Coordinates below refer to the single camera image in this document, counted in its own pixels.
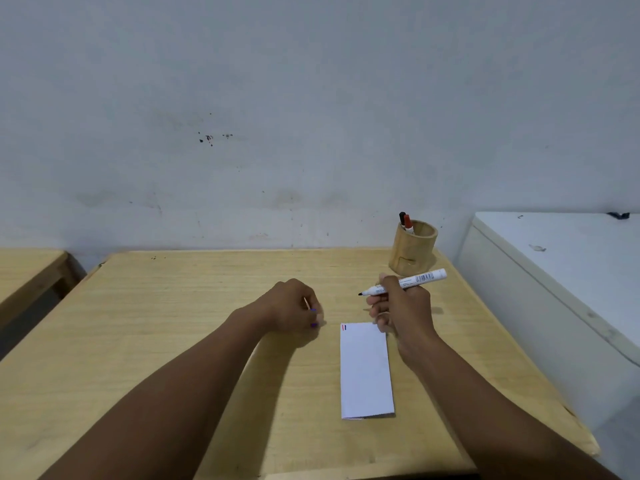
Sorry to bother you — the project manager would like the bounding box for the person's right hand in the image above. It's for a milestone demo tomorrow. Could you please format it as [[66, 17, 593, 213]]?
[[367, 273, 442, 351]]

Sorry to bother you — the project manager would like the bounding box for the person's left hand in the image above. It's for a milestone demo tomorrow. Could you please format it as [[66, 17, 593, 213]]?
[[259, 278, 327, 348]]

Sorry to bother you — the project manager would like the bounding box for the white marker pen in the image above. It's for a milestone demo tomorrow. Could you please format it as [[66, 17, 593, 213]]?
[[358, 268, 448, 297]]

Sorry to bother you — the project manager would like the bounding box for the person's left forearm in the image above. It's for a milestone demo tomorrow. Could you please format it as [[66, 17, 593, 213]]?
[[39, 301, 277, 480]]

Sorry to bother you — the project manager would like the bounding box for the person's right forearm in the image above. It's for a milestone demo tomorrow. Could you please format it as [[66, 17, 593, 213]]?
[[398, 334, 621, 480]]

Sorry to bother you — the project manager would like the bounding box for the wooden pen holder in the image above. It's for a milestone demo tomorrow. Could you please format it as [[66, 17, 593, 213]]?
[[388, 220, 439, 278]]

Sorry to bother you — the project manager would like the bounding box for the folded white paper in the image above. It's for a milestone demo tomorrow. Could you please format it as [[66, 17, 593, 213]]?
[[340, 322, 396, 421]]

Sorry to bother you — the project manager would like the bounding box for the white chest freezer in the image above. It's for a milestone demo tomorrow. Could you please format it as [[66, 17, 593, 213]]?
[[456, 211, 640, 433]]

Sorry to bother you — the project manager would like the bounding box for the wooden side table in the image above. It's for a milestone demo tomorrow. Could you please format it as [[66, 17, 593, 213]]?
[[0, 248, 87, 331]]

